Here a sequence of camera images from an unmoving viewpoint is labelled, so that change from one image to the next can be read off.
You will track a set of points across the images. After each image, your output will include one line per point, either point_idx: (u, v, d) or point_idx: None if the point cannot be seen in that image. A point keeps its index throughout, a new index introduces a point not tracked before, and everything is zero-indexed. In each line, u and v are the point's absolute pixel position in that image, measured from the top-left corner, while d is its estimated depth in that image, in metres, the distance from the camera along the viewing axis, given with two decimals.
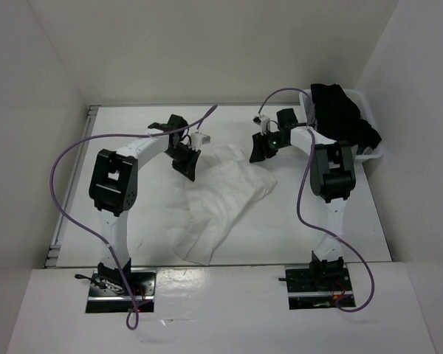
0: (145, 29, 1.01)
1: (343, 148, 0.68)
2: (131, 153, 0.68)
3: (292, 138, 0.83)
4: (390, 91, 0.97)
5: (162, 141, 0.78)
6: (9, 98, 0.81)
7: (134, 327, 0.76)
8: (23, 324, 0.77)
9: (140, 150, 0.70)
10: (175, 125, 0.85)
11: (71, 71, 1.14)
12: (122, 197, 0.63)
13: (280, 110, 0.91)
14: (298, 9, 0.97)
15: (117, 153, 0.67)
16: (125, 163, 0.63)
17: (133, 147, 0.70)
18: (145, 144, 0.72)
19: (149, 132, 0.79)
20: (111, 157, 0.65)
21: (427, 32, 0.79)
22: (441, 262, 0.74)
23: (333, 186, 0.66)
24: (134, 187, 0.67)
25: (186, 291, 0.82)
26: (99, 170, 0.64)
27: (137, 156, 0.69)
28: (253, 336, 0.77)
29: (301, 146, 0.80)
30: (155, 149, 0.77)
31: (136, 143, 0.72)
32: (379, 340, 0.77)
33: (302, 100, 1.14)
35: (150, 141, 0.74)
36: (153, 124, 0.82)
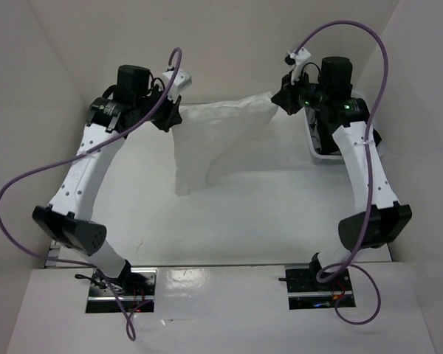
0: (145, 29, 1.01)
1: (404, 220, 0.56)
2: (71, 204, 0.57)
3: (343, 141, 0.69)
4: (390, 90, 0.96)
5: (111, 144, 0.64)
6: (9, 97, 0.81)
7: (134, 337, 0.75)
8: (23, 324, 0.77)
9: (80, 191, 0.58)
10: (128, 88, 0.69)
11: (71, 71, 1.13)
12: (86, 248, 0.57)
13: (334, 62, 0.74)
14: (299, 9, 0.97)
15: (53, 206, 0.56)
16: (67, 228, 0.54)
17: (70, 191, 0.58)
18: (85, 177, 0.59)
19: (86, 135, 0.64)
20: (52, 215, 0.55)
21: (427, 32, 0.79)
22: (441, 262, 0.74)
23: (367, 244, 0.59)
24: (100, 227, 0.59)
25: (186, 291, 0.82)
26: (48, 230, 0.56)
27: (78, 204, 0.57)
28: (253, 336, 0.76)
29: (350, 156, 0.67)
30: (104, 160, 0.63)
31: (71, 179, 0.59)
32: (379, 341, 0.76)
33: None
35: (89, 164, 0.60)
36: (92, 108, 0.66)
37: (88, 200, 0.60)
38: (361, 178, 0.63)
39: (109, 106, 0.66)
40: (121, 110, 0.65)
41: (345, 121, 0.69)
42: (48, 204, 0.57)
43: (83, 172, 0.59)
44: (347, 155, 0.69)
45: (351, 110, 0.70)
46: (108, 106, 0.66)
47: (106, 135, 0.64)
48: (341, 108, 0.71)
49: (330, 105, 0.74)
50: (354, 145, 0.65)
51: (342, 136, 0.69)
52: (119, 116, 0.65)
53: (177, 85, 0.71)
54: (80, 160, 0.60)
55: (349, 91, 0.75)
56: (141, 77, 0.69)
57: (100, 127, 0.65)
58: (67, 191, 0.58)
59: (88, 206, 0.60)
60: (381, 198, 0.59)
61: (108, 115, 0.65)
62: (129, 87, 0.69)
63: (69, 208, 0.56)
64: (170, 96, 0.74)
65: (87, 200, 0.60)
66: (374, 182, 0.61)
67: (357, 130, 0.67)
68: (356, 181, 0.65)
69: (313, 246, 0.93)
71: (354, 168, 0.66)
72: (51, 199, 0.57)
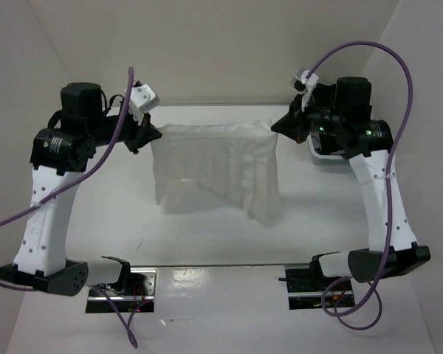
0: (145, 29, 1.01)
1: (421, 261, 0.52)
2: (38, 263, 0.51)
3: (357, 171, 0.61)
4: (390, 90, 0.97)
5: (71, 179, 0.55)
6: (9, 98, 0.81)
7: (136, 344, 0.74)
8: (23, 324, 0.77)
9: (44, 246, 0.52)
10: (76, 114, 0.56)
11: (71, 72, 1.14)
12: (69, 287, 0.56)
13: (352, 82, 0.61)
14: (299, 9, 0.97)
15: (20, 266, 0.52)
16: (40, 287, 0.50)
17: (33, 248, 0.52)
18: (45, 230, 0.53)
19: (37, 181, 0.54)
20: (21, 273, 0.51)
21: (427, 32, 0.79)
22: (441, 263, 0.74)
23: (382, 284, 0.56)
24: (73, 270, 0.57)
25: (186, 291, 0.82)
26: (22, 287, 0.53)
27: (44, 261, 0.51)
28: (252, 336, 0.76)
29: (367, 188, 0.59)
30: (66, 200, 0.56)
31: (33, 234, 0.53)
32: (379, 341, 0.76)
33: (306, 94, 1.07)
35: (48, 215, 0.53)
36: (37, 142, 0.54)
37: (58, 247, 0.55)
38: (379, 216, 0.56)
39: (55, 140, 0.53)
40: (70, 142, 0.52)
41: (365, 150, 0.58)
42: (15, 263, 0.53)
43: (43, 225, 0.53)
44: (362, 184, 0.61)
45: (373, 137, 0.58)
46: (54, 141, 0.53)
47: (59, 178, 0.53)
48: (362, 133, 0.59)
49: (348, 129, 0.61)
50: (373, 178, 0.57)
51: (359, 164, 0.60)
52: (69, 149, 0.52)
53: (138, 106, 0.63)
54: (38, 213, 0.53)
55: (370, 110, 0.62)
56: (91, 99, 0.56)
57: (52, 167, 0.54)
58: (30, 248, 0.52)
59: (59, 252, 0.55)
60: (399, 240, 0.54)
61: (56, 152, 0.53)
62: (77, 113, 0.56)
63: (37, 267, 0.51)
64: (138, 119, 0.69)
65: (56, 247, 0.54)
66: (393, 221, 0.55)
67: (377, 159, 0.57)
68: (373, 217, 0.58)
69: (313, 246, 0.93)
71: (371, 202, 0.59)
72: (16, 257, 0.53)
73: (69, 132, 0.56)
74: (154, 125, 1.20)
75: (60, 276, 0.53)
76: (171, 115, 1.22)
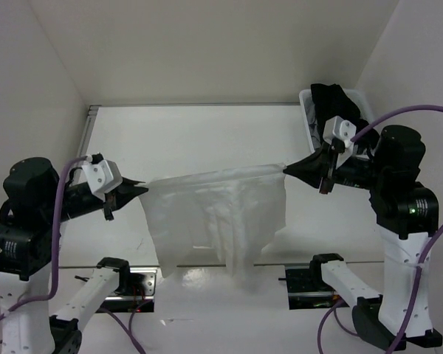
0: (145, 28, 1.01)
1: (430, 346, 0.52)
2: None
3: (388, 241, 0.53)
4: (390, 90, 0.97)
5: (39, 274, 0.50)
6: (9, 98, 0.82)
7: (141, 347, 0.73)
8: None
9: (26, 348, 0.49)
10: (26, 206, 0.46)
11: (71, 71, 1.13)
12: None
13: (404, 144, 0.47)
14: (298, 9, 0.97)
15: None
16: None
17: (15, 349, 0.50)
18: (21, 330, 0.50)
19: (1, 286, 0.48)
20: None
21: (427, 32, 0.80)
22: (441, 262, 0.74)
23: None
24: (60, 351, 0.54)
25: (187, 291, 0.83)
26: None
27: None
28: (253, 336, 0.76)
29: (394, 263, 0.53)
30: (39, 285, 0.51)
31: (11, 336, 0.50)
32: None
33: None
35: (22, 317, 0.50)
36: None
37: (43, 337, 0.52)
38: (399, 300, 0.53)
39: (9, 243, 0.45)
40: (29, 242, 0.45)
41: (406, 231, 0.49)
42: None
43: (18, 325, 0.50)
44: (390, 254, 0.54)
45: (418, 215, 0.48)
46: (8, 243, 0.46)
47: (23, 282, 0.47)
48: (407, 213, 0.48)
49: (387, 198, 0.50)
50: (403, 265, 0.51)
51: (392, 240, 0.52)
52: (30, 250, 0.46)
53: (94, 191, 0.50)
54: (9, 321, 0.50)
55: (419, 175, 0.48)
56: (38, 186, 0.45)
57: (12, 271, 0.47)
58: (12, 349, 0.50)
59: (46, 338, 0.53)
60: (413, 327, 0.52)
61: (13, 259, 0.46)
62: (29, 204, 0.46)
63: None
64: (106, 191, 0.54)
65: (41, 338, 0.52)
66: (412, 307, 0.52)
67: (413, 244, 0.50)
68: (393, 296, 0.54)
69: (313, 247, 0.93)
71: (394, 276, 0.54)
72: None
73: (24, 223, 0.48)
74: (154, 125, 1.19)
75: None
76: (171, 115, 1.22)
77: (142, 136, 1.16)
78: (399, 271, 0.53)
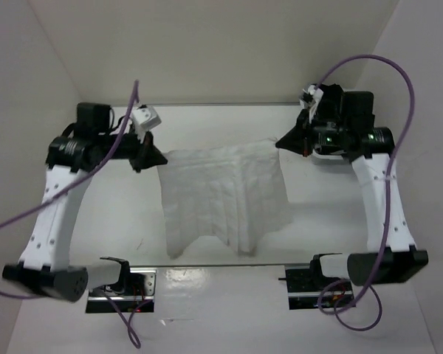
0: (145, 29, 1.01)
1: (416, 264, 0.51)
2: (45, 256, 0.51)
3: (359, 172, 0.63)
4: (390, 91, 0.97)
5: (80, 184, 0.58)
6: (9, 99, 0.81)
7: (139, 344, 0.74)
8: (23, 324, 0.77)
9: (53, 242, 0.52)
10: (88, 126, 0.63)
11: (71, 72, 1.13)
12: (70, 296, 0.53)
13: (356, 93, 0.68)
14: (298, 9, 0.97)
15: (26, 263, 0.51)
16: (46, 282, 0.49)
17: (42, 243, 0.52)
18: (55, 225, 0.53)
19: (50, 178, 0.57)
20: (26, 271, 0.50)
21: (427, 33, 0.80)
22: (441, 263, 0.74)
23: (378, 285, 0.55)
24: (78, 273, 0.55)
25: (186, 291, 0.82)
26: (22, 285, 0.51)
27: (55, 255, 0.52)
28: (253, 336, 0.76)
29: (368, 189, 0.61)
30: (76, 197, 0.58)
31: (42, 228, 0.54)
32: (379, 341, 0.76)
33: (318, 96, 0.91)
35: (59, 212, 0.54)
36: (52, 155, 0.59)
37: (63, 246, 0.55)
38: (378, 218, 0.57)
39: (70, 145, 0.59)
40: (86, 147, 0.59)
41: (369, 150, 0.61)
42: (19, 260, 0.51)
43: (52, 220, 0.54)
44: (363, 186, 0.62)
45: (378, 141, 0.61)
46: (70, 143, 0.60)
47: (71, 175, 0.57)
48: (368, 138, 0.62)
49: (352, 134, 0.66)
50: (373, 180, 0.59)
51: (362, 166, 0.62)
52: (84, 155, 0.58)
53: (139, 123, 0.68)
54: (49, 208, 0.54)
55: (373, 118, 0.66)
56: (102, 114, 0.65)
57: (64, 168, 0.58)
58: (38, 243, 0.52)
59: (65, 252, 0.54)
60: (396, 241, 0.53)
61: (70, 155, 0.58)
62: (91, 125, 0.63)
63: (43, 262, 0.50)
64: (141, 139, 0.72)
65: (63, 246, 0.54)
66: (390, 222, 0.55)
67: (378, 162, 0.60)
68: (371, 212, 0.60)
69: (313, 246, 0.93)
71: (371, 202, 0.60)
72: (23, 254, 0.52)
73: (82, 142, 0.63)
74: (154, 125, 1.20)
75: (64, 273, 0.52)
76: (171, 115, 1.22)
77: None
78: (373, 190, 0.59)
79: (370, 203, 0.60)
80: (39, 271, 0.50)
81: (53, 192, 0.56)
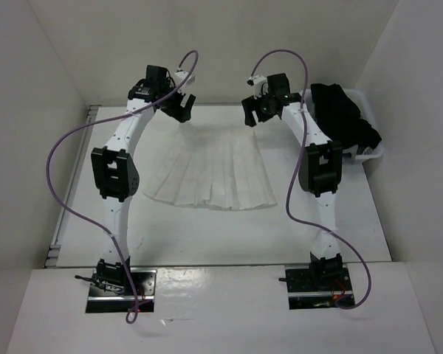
0: (144, 29, 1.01)
1: (335, 149, 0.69)
2: (122, 144, 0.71)
3: (285, 117, 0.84)
4: (390, 91, 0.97)
5: (148, 110, 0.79)
6: (9, 97, 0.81)
7: (132, 321, 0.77)
8: (22, 324, 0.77)
9: (128, 137, 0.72)
10: (153, 80, 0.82)
11: (71, 71, 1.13)
12: (128, 186, 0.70)
13: (272, 75, 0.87)
14: (297, 9, 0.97)
15: (108, 147, 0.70)
16: (119, 158, 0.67)
17: (121, 137, 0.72)
18: (132, 129, 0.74)
19: (130, 105, 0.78)
20: (103, 154, 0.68)
21: (425, 32, 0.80)
22: (441, 262, 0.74)
23: (321, 182, 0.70)
24: (136, 172, 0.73)
25: (186, 291, 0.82)
26: (98, 168, 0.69)
27: (128, 146, 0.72)
28: (253, 336, 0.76)
29: (294, 124, 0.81)
30: (143, 122, 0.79)
31: (122, 129, 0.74)
32: (379, 341, 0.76)
33: (258, 82, 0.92)
35: (134, 122, 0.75)
36: (131, 92, 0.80)
37: (131, 147, 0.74)
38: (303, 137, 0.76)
39: (145, 90, 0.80)
40: (155, 92, 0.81)
41: (285, 102, 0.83)
42: (103, 146, 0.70)
43: (131, 125, 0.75)
44: (292, 125, 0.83)
45: (290, 97, 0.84)
46: (143, 88, 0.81)
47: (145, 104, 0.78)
48: (281, 96, 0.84)
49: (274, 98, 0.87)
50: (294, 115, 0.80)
51: (284, 113, 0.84)
52: (153, 96, 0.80)
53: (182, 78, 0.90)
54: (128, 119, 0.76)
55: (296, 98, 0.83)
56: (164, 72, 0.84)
57: (141, 100, 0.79)
58: (119, 137, 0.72)
59: (132, 152, 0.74)
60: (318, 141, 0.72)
61: (144, 94, 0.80)
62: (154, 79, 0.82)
63: (120, 147, 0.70)
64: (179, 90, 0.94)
65: (132, 145, 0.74)
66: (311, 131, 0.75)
67: (293, 105, 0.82)
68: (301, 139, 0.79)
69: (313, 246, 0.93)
71: (298, 131, 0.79)
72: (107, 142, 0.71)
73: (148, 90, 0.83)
74: (154, 125, 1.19)
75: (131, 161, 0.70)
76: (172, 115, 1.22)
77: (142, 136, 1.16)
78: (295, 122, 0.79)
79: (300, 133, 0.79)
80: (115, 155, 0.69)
81: (132, 110, 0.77)
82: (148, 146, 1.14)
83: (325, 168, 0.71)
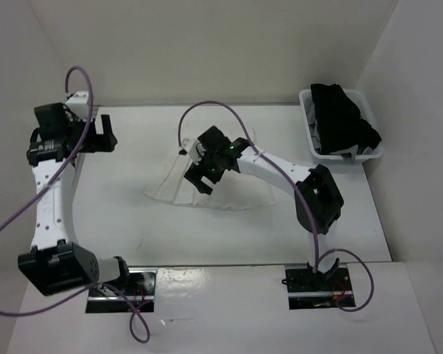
0: (145, 29, 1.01)
1: (323, 175, 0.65)
2: (57, 233, 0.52)
3: (246, 169, 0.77)
4: (390, 91, 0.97)
5: (66, 171, 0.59)
6: (9, 97, 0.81)
7: (147, 339, 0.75)
8: (21, 325, 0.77)
9: (60, 220, 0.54)
10: (52, 125, 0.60)
11: (70, 71, 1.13)
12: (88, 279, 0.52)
13: (204, 134, 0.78)
14: (298, 9, 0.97)
15: (40, 246, 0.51)
16: (63, 254, 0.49)
17: (49, 223, 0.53)
18: (57, 207, 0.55)
19: (38, 173, 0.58)
20: (39, 259, 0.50)
21: (426, 32, 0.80)
22: (441, 263, 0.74)
23: (328, 216, 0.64)
24: (90, 255, 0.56)
25: (186, 291, 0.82)
26: (38, 275, 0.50)
27: (65, 231, 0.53)
28: (252, 336, 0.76)
29: (259, 172, 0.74)
30: (66, 187, 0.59)
31: (46, 213, 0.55)
32: (379, 341, 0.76)
33: (190, 148, 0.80)
35: (57, 195, 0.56)
36: (34, 161, 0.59)
37: (69, 229, 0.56)
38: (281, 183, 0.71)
39: (48, 144, 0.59)
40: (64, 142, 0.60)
41: (237, 154, 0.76)
42: (32, 246, 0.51)
43: (54, 203, 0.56)
44: (258, 173, 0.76)
45: (236, 147, 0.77)
46: (46, 144, 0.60)
47: (57, 164, 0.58)
48: (228, 150, 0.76)
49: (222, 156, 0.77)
50: (255, 162, 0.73)
51: (244, 165, 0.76)
52: (63, 147, 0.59)
53: (83, 105, 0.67)
54: (46, 194, 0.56)
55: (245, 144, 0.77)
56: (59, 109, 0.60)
57: (49, 161, 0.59)
58: (46, 225, 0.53)
59: (73, 234, 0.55)
60: (300, 175, 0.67)
61: (51, 152, 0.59)
62: (53, 124, 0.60)
63: (57, 238, 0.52)
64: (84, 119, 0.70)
65: (69, 224, 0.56)
66: (286, 169, 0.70)
67: (249, 153, 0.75)
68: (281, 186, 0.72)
69: None
71: (269, 176, 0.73)
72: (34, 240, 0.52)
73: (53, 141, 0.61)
74: (155, 125, 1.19)
75: (80, 246, 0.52)
76: (172, 114, 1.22)
77: (142, 136, 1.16)
78: (263, 169, 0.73)
79: (275, 179, 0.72)
80: (54, 249, 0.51)
81: (45, 181, 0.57)
82: (148, 145, 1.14)
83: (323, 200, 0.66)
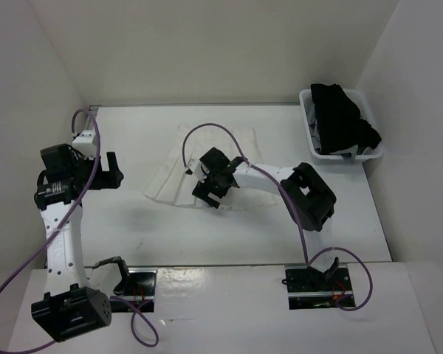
0: (145, 29, 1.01)
1: (307, 172, 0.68)
2: (69, 279, 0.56)
3: (242, 181, 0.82)
4: (390, 91, 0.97)
5: (76, 213, 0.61)
6: (9, 97, 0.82)
7: (156, 341, 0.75)
8: (21, 324, 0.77)
9: (71, 264, 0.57)
10: (61, 167, 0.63)
11: (70, 71, 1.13)
12: (100, 319, 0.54)
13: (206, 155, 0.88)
14: (298, 9, 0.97)
15: (52, 293, 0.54)
16: (76, 299, 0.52)
17: (62, 268, 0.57)
18: (69, 250, 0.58)
19: (48, 216, 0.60)
20: (52, 307, 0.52)
21: (426, 32, 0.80)
22: (441, 263, 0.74)
23: (320, 212, 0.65)
24: (102, 295, 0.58)
25: (186, 291, 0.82)
26: (50, 322, 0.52)
27: (76, 274, 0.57)
28: (252, 336, 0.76)
29: (252, 181, 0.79)
30: (76, 226, 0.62)
31: (56, 258, 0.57)
32: (379, 341, 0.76)
33: (194, 168, 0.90)
35: (66, 239, 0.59)
36: (43, 203, 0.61)
37: (81, 271, 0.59)
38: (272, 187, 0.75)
39: (55, 186, 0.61)
40: (70, 183, 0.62)
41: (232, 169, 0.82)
42: (45, 293, 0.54)
43: (64, 246, 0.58)
44: (252, 184, 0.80)
45: (232, 165, 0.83)
46: (53, 186, 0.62)
47: (66, 206, 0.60)
48: (226, 168, 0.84)
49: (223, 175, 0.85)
50: (247, 173, 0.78)
51: (239, 178, 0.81)
52: (71, 189, 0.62)
53: (90, 141, 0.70)
54: (56, 237, 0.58)
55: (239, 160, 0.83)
56: (67, 150, 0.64)
57: (57, 203, 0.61)
58: (58, 271, 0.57)
59: (83, 276, 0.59)
60: (286, 174, 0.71)
61: (58, 194, 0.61)
62: (61, 166, 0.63)
63: (69, 283, 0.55)
64: (89, 157, 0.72)
65: (80, 265, 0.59)
66: (273, 173, 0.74)
67: (241, 166, 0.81)
68: (269, 188, 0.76)
69: None
71: (263, 184, 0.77)
72: (47, 286, 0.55)
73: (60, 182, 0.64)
74: (155, 125, 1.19)
75: (93, 290, 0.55)
76: (171, 114, 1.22)
77: (142, 136, 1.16)
78: (253, 177, 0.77)
79: (265, 184, 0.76)
80: (66, 294, 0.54)
81: (55, 225, 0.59)
82: (148, 145, 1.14)
83: (314, 197, 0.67)
